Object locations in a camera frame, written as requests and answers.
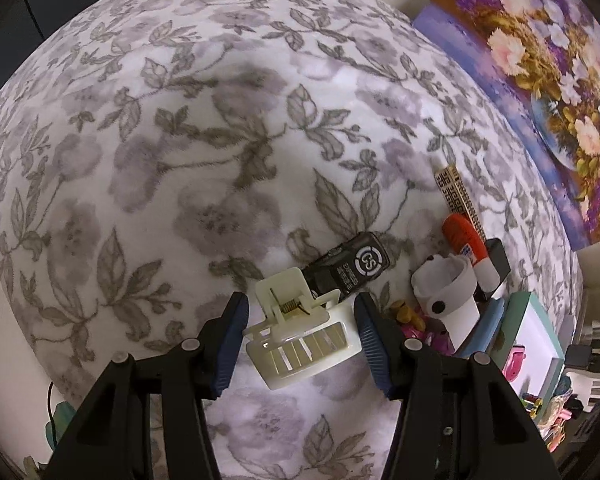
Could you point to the cream hair claw clip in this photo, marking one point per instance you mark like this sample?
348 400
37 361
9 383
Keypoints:
300 360

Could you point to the gold patterned flat stick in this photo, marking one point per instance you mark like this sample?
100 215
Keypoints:
452 185

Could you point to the pink and yellow toy figure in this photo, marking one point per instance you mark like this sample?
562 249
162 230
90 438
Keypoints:
420 330

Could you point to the pink smartwatch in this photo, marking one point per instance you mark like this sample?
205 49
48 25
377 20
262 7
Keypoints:
512 360

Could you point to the black box with circle logo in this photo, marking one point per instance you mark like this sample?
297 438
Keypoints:
360 265

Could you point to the grey floral blanket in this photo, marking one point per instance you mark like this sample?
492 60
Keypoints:
180 160

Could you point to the teal box with white inside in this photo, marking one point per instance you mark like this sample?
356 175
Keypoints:
535 330

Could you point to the orange and white tube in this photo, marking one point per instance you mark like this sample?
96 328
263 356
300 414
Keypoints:
460 235

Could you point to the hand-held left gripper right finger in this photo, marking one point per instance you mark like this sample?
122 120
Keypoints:
375 350

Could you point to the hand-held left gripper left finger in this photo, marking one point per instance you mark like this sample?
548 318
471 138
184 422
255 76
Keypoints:
230 345

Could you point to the white smartwatch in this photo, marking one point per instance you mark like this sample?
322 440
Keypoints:
455 290

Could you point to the floral painting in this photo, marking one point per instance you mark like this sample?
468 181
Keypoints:
530 60

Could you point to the black power adapter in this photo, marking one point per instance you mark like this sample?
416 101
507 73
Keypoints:
497 260

